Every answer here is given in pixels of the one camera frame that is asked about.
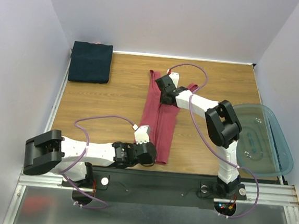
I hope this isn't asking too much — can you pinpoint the red tank top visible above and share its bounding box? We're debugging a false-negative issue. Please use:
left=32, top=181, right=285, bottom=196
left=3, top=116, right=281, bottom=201
left=131, top=69, right=200, bottom=168

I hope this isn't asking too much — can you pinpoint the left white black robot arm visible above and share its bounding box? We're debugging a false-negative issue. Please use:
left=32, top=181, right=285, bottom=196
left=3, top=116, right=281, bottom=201
left=23, top=129, right=157, bottom=187

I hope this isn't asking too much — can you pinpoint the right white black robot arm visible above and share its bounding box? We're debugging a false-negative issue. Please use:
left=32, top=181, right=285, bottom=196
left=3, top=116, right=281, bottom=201
left=156, top=75, right=242, bottom=197

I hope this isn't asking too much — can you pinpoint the folded navy tank top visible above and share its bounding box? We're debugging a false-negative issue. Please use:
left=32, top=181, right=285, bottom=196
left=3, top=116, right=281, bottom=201
left=67, top=41, right=113, bottom=84

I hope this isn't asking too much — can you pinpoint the clear teal plastic bin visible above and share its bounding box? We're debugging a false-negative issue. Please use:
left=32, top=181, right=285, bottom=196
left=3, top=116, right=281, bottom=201
left=233, top=103, right=294, bottom=178

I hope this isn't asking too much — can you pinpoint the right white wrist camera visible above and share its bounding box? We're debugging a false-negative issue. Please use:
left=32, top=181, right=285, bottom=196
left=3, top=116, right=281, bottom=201
left=166, top=70, right=180, bottom=88

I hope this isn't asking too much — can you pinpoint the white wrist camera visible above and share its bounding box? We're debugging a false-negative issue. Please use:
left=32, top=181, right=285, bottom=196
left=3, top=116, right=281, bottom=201
left=166, top=70, right=180, bottom=88
left=132, top=124, right=150, bottom=144

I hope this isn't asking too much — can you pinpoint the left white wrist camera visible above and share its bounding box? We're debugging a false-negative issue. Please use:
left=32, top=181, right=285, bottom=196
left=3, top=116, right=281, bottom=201
left=132, top=124, right=150, bottom=144

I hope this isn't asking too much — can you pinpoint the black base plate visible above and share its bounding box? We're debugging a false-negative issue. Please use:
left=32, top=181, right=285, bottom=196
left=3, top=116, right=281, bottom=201
left=75, top=166, right=246, bottom=210

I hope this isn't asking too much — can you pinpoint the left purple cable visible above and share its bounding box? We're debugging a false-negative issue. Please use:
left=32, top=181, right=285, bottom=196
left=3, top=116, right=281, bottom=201
left=58, top=111, right=139, bottom=213

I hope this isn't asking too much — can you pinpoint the aluminium frame rail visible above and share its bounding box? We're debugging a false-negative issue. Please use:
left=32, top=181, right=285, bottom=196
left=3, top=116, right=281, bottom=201
left=4, top=173, right=298, bottom=224

